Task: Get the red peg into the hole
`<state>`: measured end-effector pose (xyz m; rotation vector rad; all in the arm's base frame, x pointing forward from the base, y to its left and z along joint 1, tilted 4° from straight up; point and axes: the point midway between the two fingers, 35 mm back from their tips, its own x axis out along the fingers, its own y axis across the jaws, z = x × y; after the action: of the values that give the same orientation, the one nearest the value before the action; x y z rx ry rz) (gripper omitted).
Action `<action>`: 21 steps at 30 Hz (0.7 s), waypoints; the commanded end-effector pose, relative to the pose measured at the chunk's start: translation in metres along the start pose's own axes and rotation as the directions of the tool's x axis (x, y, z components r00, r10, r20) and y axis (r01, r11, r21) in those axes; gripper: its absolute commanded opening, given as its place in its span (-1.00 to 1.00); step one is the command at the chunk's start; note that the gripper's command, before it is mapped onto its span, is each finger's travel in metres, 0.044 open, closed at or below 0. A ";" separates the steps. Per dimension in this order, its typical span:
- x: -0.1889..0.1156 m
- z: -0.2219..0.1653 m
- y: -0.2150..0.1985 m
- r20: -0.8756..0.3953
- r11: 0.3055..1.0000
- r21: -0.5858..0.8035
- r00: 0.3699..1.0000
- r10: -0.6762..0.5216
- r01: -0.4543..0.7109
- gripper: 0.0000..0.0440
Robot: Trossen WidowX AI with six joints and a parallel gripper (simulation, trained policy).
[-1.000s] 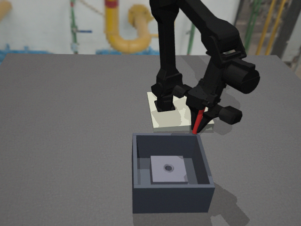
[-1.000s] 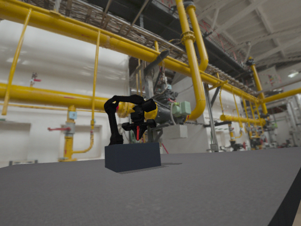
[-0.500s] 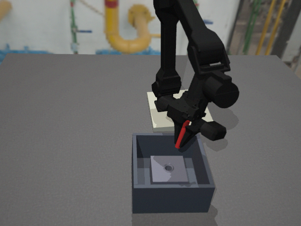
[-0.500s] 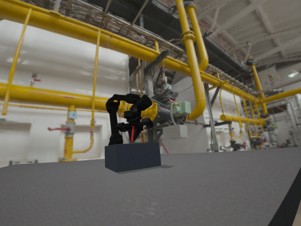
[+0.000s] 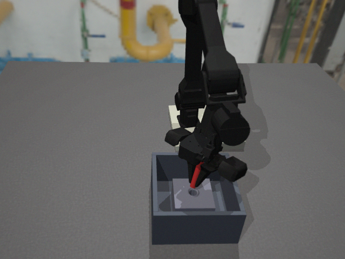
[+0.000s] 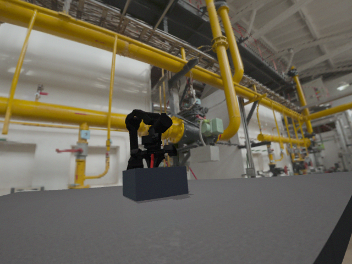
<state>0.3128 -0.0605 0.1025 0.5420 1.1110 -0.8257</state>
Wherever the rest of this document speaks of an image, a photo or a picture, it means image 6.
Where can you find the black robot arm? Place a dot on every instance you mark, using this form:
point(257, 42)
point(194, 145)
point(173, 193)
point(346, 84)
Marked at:
point(160, 123)

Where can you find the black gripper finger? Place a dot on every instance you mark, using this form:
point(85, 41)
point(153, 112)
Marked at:
point(147, 158)
point(158, 157)

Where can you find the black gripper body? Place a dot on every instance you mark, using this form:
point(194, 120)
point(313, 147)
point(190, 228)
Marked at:
point(170, 149)

